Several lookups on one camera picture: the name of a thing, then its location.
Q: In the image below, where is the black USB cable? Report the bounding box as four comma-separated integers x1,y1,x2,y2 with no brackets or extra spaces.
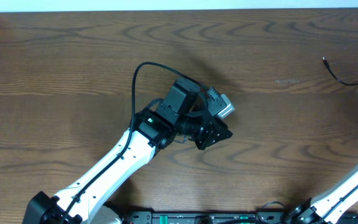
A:
321,56,358,86

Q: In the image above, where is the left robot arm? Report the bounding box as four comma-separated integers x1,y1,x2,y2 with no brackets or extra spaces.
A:
23,78,234,223

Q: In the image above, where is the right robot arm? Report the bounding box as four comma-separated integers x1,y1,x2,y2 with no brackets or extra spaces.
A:
282,164,358,224

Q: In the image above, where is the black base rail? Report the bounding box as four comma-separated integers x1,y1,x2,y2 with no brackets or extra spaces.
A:
104,201,358,224

